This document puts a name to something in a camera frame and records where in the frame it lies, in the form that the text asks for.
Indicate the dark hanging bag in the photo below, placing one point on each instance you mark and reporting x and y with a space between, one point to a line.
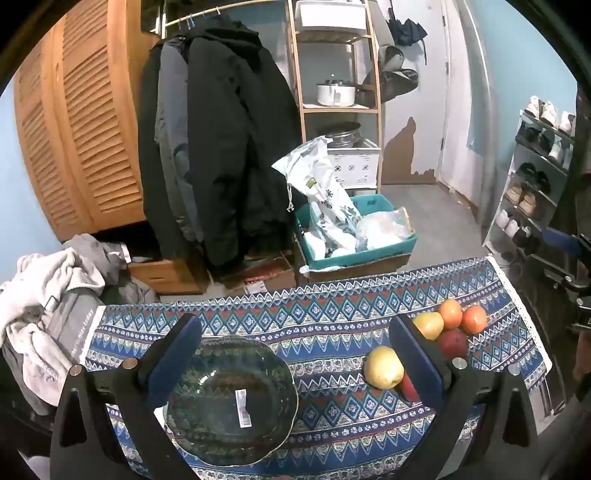
397 84

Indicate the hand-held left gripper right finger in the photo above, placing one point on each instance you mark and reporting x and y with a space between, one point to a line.
411 346

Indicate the white rice sack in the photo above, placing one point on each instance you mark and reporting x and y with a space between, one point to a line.
318 184

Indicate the wooden louvred wardrobe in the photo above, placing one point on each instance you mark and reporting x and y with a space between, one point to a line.
92 115

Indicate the steel pot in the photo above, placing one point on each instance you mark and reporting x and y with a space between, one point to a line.
344 136

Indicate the blue patterned tablecloth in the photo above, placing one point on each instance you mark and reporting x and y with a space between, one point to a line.
332 323

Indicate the yellow pear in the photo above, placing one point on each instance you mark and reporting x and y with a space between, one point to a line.
382 367

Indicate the wooden shelf rack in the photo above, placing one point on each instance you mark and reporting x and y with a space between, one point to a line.
337 109

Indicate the long black coat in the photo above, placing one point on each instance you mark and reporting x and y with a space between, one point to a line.
240 138

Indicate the grey shoe rack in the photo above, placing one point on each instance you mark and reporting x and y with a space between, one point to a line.
542 164

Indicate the dark glass bowl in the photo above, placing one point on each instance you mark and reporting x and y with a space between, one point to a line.
221 383

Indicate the orange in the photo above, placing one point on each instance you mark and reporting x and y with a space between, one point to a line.
451 313
474 319

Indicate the grey hanging bag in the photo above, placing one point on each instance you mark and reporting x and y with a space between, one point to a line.
391 57

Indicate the grey printed garment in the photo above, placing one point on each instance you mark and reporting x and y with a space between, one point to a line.
69 318

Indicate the white perforated basket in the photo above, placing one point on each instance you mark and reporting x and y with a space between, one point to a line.
355 168

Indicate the row of shoes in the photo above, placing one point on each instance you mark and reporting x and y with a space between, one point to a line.
549 113

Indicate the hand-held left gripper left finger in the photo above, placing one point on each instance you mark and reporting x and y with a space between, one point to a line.
178 350

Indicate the red apple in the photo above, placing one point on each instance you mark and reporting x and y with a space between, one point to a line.
453 344
408 388

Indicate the grey crumpled clothing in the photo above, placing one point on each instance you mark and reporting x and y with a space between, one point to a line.
92 249

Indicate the flat cardboard box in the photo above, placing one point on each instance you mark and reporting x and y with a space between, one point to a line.
268 277

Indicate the grey hanging jacket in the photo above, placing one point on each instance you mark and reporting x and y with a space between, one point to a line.
171 115

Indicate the yellow apple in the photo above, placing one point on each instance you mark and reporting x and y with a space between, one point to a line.
429 325

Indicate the wooden drawer box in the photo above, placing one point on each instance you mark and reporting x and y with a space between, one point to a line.
161 277

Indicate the white door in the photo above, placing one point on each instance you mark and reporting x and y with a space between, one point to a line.
461 92

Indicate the white cooking pot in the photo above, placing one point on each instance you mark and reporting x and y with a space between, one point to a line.
334 94

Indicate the black hanging jacket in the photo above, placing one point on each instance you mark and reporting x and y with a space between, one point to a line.
147 138

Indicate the clear plastic bag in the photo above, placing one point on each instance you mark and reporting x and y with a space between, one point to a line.
383 228

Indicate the dark folded umbrella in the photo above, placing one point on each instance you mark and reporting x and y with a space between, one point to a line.
408 30

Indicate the white storage box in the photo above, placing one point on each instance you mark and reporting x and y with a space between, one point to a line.
328 16

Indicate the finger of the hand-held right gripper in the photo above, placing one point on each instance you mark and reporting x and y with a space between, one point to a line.
551 273
561 241

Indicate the clothes rail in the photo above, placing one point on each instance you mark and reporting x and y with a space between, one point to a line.
198 13

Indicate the teal plastic crate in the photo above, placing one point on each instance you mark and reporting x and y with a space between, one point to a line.
364 257

